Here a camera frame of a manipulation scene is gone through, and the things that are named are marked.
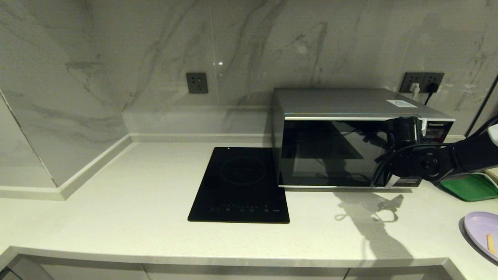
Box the grey cabinet front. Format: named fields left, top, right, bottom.
left=7, top=255, right=150, bottom=280
left=342, top=264, right=455, bottom=280
left=141, top=263, right=349, bottom=280

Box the green plastic tray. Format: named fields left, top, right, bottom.
left=440, top=173, right=498, bottom=202

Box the black induction cooktop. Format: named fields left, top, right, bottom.
left=188, top=147, right=290, bottom=224

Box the silver Panasonic microwave oven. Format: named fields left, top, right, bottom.
left=272, top=87, right=456, bottom=192

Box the grey double wall socket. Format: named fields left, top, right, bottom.
left=400, top=72, right=445, bottom=93

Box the purple plastic plate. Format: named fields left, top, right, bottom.
left=464, top=211, right=498, bottom=262

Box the silver microwave door dark window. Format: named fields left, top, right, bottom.
left=280, top=116, right=428, bottom=189

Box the grey single wall socket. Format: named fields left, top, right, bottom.
left=186, top=72, right=209, bottom=94

